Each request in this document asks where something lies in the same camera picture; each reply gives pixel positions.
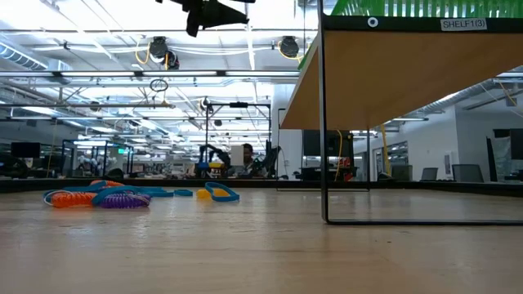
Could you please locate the orange coil keychain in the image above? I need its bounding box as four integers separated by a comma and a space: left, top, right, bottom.
88, 179, 126, 189
42, 189, 99, 209

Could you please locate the black computer monitor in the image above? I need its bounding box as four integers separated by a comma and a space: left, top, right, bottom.
11, 141, 41, 159

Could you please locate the purple coil keychain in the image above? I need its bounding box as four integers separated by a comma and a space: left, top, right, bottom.
99, 193, 153, 210

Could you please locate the white shelf label sticker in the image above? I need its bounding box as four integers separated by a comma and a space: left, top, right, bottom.
440, 17, 488, 32

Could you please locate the black aluminium table frame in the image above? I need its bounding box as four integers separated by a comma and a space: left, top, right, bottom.
0, 177, 523, 197

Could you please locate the black ceiling cable reel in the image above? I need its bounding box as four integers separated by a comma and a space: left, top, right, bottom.
149, 35, 169, 60
279, 35, 301, 59

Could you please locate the black distant rig frame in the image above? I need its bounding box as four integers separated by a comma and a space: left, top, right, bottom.
205, 101, 273, 180

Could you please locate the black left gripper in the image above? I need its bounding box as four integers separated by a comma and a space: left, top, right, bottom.
179, 0, 250, 38

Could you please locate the grey office chair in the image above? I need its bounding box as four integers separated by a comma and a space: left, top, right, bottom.
451, 163, 485, 184

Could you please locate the green plastic slotted basket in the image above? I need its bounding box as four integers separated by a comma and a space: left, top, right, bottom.
329, 0, 523, 19

